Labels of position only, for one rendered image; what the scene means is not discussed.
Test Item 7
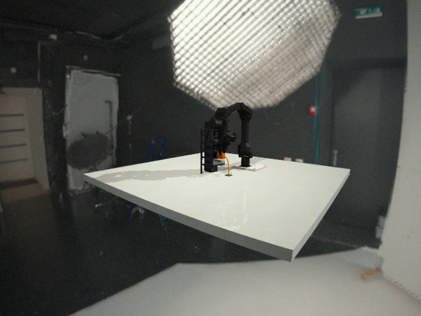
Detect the orange power plug with cord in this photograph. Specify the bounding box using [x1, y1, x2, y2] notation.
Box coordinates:
[213, 151, 230, 175]

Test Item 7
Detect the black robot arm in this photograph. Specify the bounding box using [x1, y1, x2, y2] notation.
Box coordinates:
[208, 103, 253, 167]

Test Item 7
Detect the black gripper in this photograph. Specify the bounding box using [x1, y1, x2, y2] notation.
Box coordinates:
[209, 128, 231, 155]

